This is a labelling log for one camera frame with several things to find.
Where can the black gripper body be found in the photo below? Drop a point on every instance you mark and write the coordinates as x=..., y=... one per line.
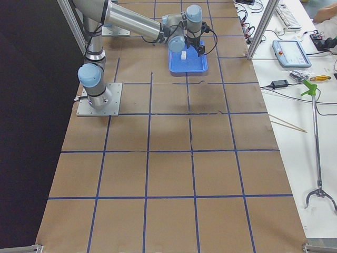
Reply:
x=191, y=41

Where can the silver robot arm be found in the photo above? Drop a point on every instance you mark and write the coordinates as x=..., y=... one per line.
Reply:
x=176, y=30

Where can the person's hand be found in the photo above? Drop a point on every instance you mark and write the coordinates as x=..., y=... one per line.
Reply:
x=324, y=14

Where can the black power adapter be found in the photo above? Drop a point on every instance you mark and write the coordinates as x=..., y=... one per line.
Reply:
x=279, y=84

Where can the teach pendant tablet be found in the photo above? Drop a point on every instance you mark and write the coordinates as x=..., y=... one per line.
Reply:
x=290, y=53

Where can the white keyboard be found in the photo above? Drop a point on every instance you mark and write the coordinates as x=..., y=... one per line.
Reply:
x=286, y=17

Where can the yellow screwdriver tool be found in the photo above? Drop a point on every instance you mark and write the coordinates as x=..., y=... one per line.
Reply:
x=320, y=78

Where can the wooden chopsticks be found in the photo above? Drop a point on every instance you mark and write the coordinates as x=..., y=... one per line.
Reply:
x=284, y=123

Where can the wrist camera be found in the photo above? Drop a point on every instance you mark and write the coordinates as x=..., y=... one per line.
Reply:
x=205, y=28

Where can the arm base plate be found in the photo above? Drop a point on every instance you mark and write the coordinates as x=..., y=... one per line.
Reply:
x=114, y=31
x=104, y=105

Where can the green handled reacher grabber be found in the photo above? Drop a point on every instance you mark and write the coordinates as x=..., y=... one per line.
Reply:
x=319, y=192

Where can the aluminium frame post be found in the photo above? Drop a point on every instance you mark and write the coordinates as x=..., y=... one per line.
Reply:
x=75, y=25

